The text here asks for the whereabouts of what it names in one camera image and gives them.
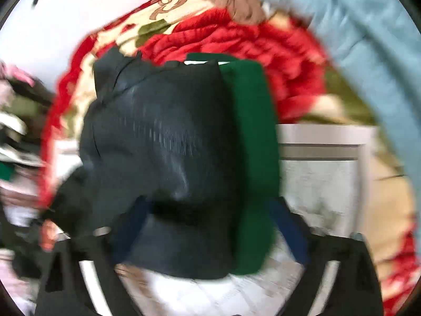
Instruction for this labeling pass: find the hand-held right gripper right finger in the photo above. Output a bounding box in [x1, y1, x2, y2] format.
[266, 197, 385, 316]

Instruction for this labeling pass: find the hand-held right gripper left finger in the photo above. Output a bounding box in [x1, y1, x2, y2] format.
[34, 196, 155, 316]

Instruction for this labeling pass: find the black leather jacket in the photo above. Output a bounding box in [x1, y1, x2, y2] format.
[43, 47, 245, 281]

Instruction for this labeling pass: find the white diamond-patterned cloth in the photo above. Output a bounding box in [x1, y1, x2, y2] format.
[53, 123, 376, 316]

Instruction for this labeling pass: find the folded green garment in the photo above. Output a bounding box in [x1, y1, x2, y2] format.
[186, 53, 281, 276]

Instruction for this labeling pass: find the small green cloth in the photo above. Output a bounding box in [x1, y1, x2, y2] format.
[0, 163, 16, 182]

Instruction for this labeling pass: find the white puffer garment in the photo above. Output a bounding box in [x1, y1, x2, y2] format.
[0, 112, 28, 139]

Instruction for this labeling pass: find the olive puffer jacket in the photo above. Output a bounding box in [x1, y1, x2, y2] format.
[5, 95, 55, 121]

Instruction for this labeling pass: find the red floral blanket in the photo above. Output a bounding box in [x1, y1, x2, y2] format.
[38, 0, 421, 316]

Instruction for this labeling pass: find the pink garment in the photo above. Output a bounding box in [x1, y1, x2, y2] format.
[0, 62, 38, 106]

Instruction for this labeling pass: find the light blue quilt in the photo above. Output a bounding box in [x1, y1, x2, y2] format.
[237, 0, 421, 186]

